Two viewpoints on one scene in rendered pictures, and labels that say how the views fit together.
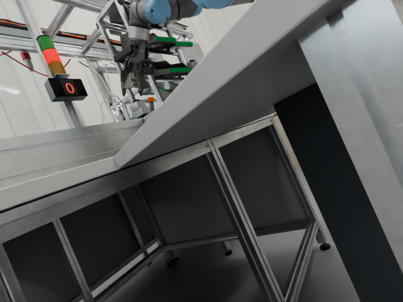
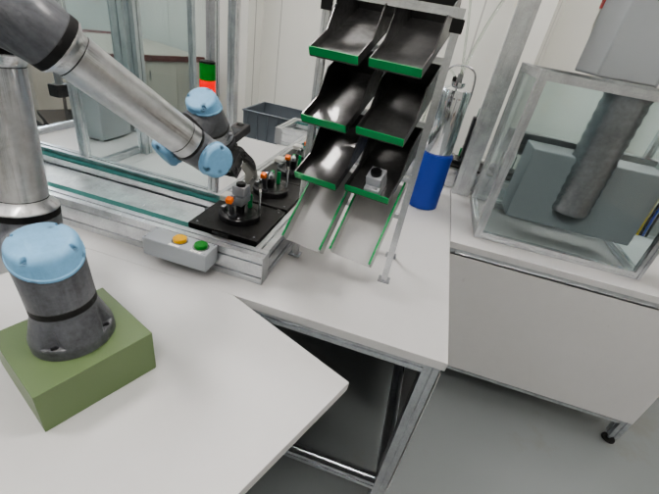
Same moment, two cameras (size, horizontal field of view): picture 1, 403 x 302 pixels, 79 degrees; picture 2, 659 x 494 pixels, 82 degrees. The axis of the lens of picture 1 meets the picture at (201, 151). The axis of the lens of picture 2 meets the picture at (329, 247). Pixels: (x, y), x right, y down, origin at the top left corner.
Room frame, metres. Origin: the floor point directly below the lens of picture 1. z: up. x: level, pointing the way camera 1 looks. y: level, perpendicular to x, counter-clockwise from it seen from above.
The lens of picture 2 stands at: (0.81, -1.00, 1.60)
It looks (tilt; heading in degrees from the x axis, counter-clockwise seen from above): 31 degrees down; 66
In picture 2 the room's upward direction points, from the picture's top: 10 degrees clockwise
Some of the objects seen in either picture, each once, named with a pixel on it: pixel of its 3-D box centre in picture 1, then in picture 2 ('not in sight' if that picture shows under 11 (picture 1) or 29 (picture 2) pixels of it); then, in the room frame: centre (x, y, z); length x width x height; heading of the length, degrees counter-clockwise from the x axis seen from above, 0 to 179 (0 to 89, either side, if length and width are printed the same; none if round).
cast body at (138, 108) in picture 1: (138, 109); (241, 191); (0.98, 0.17, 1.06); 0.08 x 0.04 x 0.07; 55
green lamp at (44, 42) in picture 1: (47, 46); (207, 72); (0.89, 0.37, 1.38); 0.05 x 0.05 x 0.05
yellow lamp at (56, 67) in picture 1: (57, 71); not in sight; (0.89, 0.37, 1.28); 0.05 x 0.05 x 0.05
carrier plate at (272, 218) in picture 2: not in sight; (239, 219); (0.98, 0.16, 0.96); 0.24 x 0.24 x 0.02; 55
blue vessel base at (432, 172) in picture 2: not in sight; (429, 178); (1.93, 0.47, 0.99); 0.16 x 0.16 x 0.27
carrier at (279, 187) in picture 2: not in sight; (271, 180); (1.13, 0.37, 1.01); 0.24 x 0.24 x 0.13; 55
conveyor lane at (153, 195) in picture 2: not in sight; (168, 207); (0.75, 0.35, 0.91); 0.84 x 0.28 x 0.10; 145
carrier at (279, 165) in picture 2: not in sight; (292, 163); (1.27, 0.57, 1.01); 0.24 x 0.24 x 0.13; 55
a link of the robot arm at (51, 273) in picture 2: not in sight; (50, 266); (0.57, -0.31, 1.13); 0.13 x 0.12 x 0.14; 117
